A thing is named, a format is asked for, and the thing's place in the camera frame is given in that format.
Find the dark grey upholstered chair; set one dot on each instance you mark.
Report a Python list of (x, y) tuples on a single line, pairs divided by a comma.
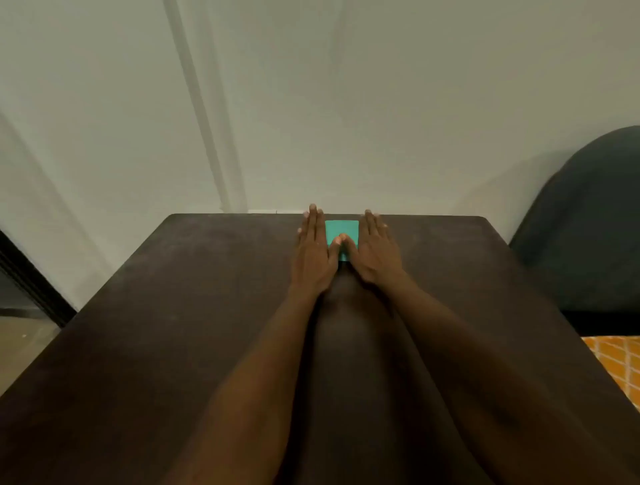
[(590, 225)]

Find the person's left hand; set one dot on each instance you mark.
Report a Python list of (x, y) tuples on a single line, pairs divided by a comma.
[(310, 265)]

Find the black door frame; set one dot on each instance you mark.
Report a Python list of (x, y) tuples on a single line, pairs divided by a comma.
[(35, 285)]

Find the white wall conduit strip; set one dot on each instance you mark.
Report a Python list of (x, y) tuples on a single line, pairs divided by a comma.
[(210, 125)]

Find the person's left forearm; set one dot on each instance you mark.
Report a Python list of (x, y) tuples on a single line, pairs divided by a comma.
[(255, 399)]

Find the teal jewelry box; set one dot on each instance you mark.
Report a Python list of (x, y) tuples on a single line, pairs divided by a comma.
[(342, 227)]

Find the person's right forearm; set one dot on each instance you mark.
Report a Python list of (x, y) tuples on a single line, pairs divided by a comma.
[(480, 389)]

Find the orange patterned bed cloth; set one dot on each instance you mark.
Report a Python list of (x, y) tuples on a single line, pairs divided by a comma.
[(620, 360)]

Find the person's right hand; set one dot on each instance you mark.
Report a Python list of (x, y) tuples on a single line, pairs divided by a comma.
[(377, 260)]

